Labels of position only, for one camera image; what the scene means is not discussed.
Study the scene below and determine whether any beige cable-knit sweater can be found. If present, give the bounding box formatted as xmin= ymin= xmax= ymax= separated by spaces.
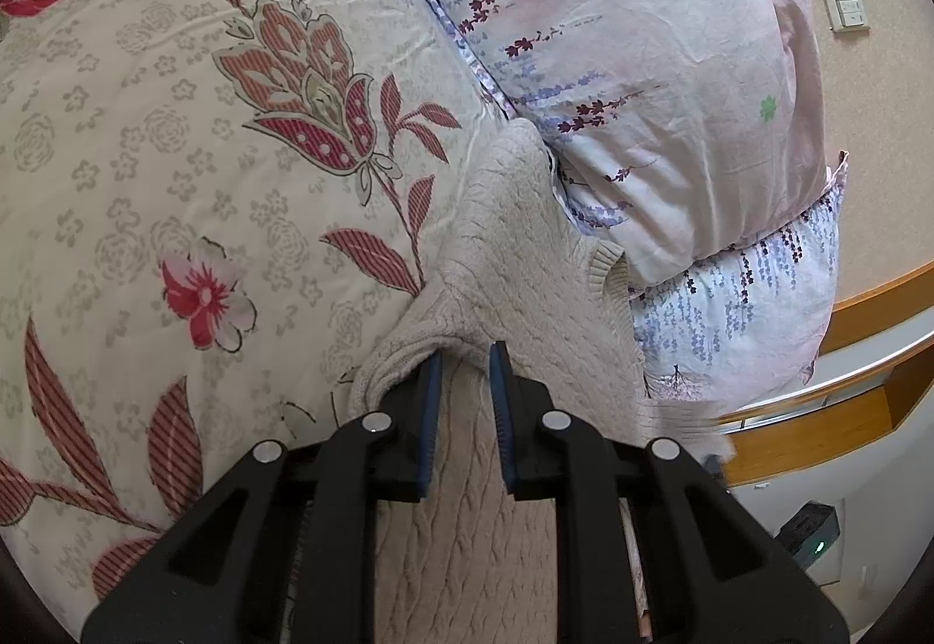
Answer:
xmin=348 ymin=119 xmax=737 ymax=644

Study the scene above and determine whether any wooden bed headboard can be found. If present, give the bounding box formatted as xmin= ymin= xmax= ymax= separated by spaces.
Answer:
xmin=719 ymin=264 xmax=934 ymax=488

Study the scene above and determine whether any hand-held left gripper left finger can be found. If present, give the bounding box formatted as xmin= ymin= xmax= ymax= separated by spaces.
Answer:
xmin=82 ymin=352 xmax=444 ymax=644

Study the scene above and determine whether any pink floral pillow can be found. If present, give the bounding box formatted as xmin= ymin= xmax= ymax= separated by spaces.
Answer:
xmin=332 ymin=0 xmax=851 ymax=415

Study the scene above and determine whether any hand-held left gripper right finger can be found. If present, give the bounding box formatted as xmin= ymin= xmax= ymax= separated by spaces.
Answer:
xmin=487 ymin=342 xmax=851 ymax=644

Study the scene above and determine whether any black device with green light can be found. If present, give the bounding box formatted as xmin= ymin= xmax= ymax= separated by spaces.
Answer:
xmin=772 ymin=502 xmax=840 ymax=569

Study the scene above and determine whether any floral red-leaf bed sheet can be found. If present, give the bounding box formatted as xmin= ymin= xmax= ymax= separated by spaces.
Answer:
xmin=0 ymin=0 xmax=545 ymax=641

